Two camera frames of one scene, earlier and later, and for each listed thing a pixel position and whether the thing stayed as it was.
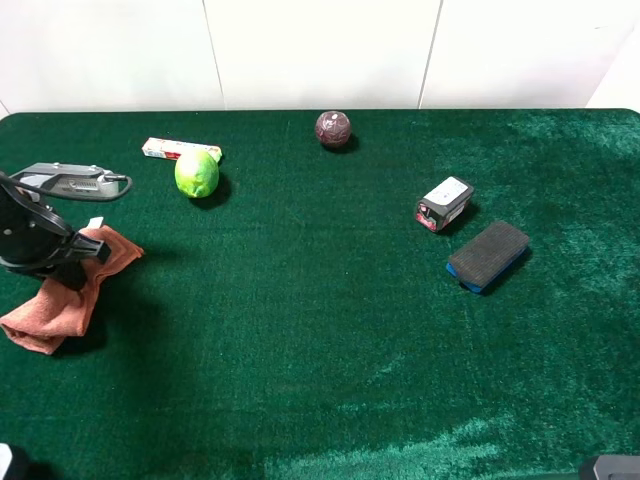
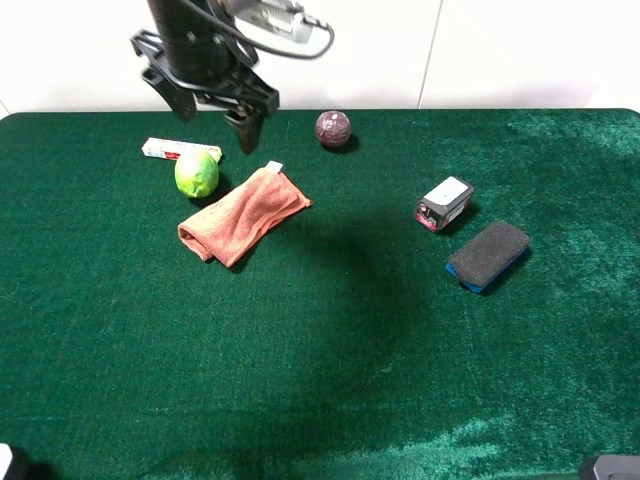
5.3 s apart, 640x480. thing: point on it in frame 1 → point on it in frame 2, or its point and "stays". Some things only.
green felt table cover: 342,295 stays
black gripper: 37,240 → 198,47
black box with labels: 446,205 stays
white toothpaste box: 174,150 stays
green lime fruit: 197,173 stays
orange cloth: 56,312 → 225,229
